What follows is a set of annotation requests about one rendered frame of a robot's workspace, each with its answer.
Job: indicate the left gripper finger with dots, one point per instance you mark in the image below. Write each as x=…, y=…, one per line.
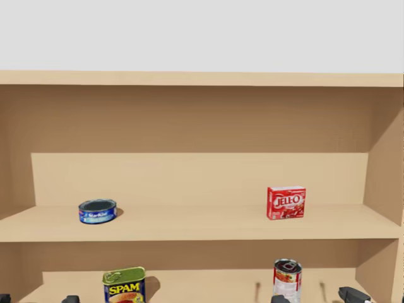
x=71, y=300
x=4, y=299

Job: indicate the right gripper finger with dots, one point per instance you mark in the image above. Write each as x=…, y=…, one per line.
x=353, y=295
x=279, y=300

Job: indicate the red and white can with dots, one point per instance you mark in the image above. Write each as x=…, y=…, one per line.
x=287, y=277

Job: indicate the green and blue rectangular can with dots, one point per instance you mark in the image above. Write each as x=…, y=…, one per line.
x=124, y=285

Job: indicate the blue flat can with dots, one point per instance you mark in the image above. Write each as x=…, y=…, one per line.
x=98, y=212

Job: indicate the red carton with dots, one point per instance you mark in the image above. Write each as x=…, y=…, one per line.
x=286, y=202

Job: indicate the pale wooden shelf unit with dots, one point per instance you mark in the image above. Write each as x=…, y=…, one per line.
x=202, y=176

